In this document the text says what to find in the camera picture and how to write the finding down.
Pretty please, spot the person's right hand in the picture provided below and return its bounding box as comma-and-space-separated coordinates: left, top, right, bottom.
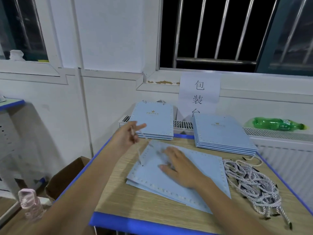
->
158, 148, 208, 189

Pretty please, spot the stack of blue paper bags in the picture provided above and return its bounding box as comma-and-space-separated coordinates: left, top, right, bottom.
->
192, 113, 258, 156

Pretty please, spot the pink water bottle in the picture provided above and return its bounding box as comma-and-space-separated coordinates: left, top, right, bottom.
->
18, 188, 45, 221

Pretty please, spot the blue-edged wooden desk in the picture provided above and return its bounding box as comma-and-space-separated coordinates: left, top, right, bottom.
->
56, 127, 313, 235

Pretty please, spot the person's left hand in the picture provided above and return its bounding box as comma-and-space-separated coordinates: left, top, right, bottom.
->
109, 122, 147, 154

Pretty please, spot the teal framed sliding window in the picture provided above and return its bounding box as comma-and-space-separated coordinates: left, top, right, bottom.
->
257, 0, 313, 76

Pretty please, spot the white framed window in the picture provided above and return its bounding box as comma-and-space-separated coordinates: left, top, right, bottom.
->
0, 0, 68, 85

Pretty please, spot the brown cardboard box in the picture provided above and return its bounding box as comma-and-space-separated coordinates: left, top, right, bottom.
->
45, 156, 91, 200

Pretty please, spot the metal window grille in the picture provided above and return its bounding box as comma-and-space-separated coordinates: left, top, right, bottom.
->
160, 0, 279, 71

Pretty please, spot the person's left forearm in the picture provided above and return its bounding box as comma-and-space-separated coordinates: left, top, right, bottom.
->
37, 144, 125, 235

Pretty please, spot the person's right forearm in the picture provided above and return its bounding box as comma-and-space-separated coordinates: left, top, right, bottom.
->
196, 176, 275, 235

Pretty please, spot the grey metal desk blue edge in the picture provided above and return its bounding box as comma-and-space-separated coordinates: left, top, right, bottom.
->
0, 98, 50, 228

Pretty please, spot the small white container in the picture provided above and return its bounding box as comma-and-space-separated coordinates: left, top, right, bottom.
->
9, 50, 25, 62

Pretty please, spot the green plastic bottle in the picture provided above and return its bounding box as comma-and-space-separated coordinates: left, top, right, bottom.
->
252, 117, 306, 132

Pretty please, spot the white radiator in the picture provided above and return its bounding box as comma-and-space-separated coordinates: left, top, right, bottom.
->
120, 115, 313, 213

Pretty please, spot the white paper sign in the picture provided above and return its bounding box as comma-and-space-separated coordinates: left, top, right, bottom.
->
177, 72, 222, 119

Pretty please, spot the pile of white twisted ropes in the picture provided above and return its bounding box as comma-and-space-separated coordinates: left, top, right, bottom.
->
222, 156, 293, 229

